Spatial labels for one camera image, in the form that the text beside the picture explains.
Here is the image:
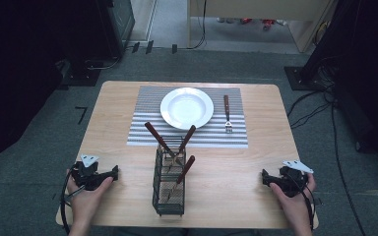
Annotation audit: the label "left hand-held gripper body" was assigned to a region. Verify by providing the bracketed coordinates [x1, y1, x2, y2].
[70, 153, 113, 192]

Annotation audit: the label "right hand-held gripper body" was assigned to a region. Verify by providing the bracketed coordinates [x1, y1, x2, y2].
[269, 159, 315, 199]

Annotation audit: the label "person's right hand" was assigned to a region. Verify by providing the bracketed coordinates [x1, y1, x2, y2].
[269, 172, 318, 228]

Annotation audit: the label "person's left hand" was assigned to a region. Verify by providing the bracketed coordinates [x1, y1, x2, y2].
[65, 168, 114, 228]

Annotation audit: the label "grey striped placemat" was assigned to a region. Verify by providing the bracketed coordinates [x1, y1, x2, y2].
[126, 86, 249, 149]

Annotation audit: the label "white deep plate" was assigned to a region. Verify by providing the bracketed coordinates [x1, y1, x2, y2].
[159, 87, 215, 131]

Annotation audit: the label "black stand base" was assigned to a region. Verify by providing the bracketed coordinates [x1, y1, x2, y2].
[56, 58, 103, 90]
[283, 65, 337, 91]

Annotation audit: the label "dark cabinet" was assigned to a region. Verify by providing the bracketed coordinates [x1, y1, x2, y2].
[93, 0, 136, 61]

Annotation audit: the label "red shoes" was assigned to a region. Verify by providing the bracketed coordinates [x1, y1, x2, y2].
[239, 17, 278, 32]

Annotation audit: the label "light wooden desk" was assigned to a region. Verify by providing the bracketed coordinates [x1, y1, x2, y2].
[186, 0, 340, 54]

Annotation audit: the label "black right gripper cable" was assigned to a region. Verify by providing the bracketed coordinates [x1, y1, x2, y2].
[284, 171, 317, 232]

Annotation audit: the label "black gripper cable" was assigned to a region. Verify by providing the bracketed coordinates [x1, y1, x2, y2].
[60, 162, 87, 236]
[284, 171, 317, 232]

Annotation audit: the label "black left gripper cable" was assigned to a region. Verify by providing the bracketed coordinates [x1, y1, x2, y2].
[60, 162, 87, 236]

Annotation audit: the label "black floor cable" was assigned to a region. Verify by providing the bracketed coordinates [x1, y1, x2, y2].
[286, 55, 369, 236]

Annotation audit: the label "brown-handled knife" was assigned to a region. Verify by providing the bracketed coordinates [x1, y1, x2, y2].
[144, 121, 185, 167]

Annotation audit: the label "black wire cutlery holder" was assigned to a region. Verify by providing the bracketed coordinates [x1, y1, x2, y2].
[152, 135, 188, 217]

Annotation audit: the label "brown-handled cutlery piece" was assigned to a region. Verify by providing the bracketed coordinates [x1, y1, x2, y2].
[167, 124, 198, 172]
[166, 154, 197, 202]

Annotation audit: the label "brown-handled fork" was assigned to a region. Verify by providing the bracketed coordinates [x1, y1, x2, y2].
[222, 94, 234, 135]

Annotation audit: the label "black hanging cable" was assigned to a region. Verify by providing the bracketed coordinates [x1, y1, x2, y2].
[186, 0, 209, 51]

